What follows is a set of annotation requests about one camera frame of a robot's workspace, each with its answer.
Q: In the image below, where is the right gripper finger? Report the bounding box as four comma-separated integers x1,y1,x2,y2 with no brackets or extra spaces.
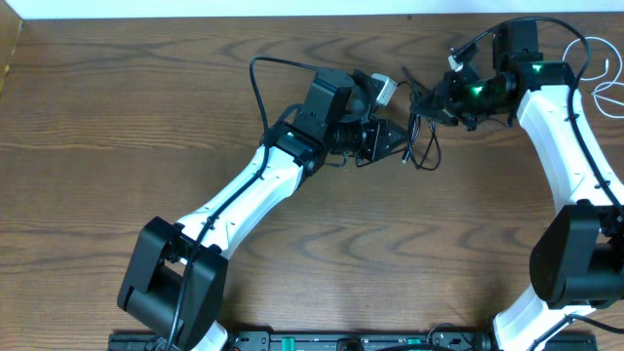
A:
410,105,456,126
410,89,447,113

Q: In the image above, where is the white usb cable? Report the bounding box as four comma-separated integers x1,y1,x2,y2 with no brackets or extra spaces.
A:
562,36,624,120

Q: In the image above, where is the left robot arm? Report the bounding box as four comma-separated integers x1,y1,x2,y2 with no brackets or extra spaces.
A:
117,68,408,350

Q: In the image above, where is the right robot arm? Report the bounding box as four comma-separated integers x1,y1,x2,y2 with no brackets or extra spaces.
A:
410,17,623,350

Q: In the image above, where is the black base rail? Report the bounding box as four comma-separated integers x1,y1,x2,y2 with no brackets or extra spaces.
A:
106,328,599,351

